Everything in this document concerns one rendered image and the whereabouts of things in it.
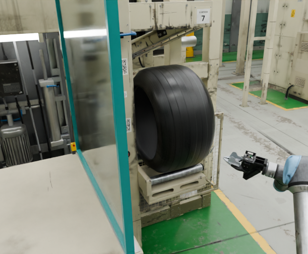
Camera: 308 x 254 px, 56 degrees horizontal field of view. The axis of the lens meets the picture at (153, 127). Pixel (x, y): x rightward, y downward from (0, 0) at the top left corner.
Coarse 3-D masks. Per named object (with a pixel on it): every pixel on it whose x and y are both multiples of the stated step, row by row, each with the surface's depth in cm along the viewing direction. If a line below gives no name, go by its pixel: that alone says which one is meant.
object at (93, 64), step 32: (64, 0) 77; (96, 0) 49; (64, 32) 87; (96, 32) 53; (64, 64) 95; (96, 64) 57; (96, 96) 63; (96, 128) 69; (96, 160) 77; (128, 160) 54; (96, 192) 83; (128, 192) 56; (128, 224) 59
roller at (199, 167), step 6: (186, 168) 162; (192, 168) 162; (198, 168) 164; (162, 174) 156; (168, 174) 157; (174, 174) 158; (180, 174) 159; (186, 174) 161; (156, 180) 154; (162, 180) 155
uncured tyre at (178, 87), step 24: (144, 72) 149; (168, 72) 144; (192, 72) 147; (144, 96) 181; (168, 96) 134; (192, 96) 137; (144, 120) 186; (168, 120) 133; (192, 120) 136; (144, 144) 182; (168, 144) 136; (192, 144) 139; (168, 168) 147
